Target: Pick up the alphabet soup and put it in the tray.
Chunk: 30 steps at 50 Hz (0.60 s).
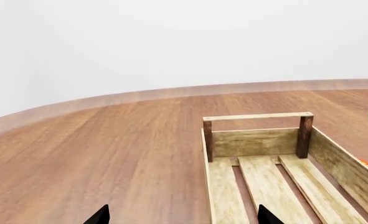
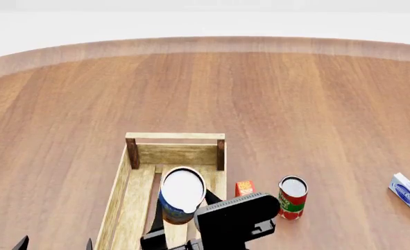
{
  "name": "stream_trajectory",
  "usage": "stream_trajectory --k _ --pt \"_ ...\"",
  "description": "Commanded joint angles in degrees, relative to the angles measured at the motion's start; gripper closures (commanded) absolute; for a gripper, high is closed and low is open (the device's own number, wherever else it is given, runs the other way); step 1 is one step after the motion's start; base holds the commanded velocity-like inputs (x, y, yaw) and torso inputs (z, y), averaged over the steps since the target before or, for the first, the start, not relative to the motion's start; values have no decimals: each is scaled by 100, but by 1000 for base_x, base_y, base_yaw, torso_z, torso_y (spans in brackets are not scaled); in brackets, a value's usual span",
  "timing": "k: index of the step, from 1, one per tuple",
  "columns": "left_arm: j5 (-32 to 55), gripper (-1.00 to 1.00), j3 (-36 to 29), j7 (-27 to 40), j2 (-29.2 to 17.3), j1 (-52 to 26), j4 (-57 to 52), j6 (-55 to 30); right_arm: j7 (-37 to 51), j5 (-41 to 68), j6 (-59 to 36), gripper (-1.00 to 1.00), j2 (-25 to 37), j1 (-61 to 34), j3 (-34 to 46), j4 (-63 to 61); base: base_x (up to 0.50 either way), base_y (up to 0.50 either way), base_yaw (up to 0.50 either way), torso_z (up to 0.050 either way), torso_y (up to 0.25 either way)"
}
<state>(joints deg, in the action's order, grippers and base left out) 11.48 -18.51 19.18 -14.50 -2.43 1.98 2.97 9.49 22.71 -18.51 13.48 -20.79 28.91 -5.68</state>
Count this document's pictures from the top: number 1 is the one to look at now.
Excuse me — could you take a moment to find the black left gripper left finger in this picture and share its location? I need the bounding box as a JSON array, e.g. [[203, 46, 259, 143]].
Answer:
[[83, 203, 111, 224]]

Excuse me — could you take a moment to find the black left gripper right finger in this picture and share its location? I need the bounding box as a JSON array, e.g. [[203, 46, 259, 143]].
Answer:
[[257, 203, 285, 224]]

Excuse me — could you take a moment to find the wooden slatted tray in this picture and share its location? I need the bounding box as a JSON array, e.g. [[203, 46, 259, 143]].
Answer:
[[201, 111, 368, 224]]

